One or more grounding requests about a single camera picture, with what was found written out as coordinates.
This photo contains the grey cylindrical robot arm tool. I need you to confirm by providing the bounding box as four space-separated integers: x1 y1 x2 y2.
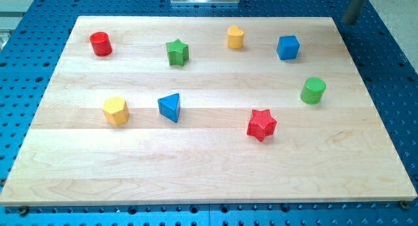
341 0 367 25

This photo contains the green star block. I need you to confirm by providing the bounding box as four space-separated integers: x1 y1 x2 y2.
166 39 189 66

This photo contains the red star block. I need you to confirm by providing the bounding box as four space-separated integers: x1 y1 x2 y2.
247 109 277 142

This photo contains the yellow hexagon block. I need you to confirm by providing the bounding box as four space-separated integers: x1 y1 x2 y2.
103 96 129 126

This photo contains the red cylinder block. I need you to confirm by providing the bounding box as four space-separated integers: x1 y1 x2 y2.
89 31 112 57

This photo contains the green cylinder block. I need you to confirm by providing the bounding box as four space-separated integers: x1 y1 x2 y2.
300 77 327 105

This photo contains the brass board stop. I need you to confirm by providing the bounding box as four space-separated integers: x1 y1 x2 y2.
16 206 29 216
399 201 410 209

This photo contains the light wooden board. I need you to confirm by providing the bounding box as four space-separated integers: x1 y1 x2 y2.
1 16 417 206

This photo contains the left brass board stop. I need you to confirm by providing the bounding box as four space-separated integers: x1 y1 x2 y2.
16 206 29 216

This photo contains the right brass board stop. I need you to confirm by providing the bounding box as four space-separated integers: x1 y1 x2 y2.
399 201 410 209

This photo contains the yellow heart block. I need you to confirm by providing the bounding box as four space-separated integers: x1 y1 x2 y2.
227 25 245 49

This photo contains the blue triangle block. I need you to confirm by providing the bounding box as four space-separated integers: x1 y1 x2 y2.
157 93 180 123

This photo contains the blue cube block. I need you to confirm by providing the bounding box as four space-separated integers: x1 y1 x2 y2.
276 35 300 60

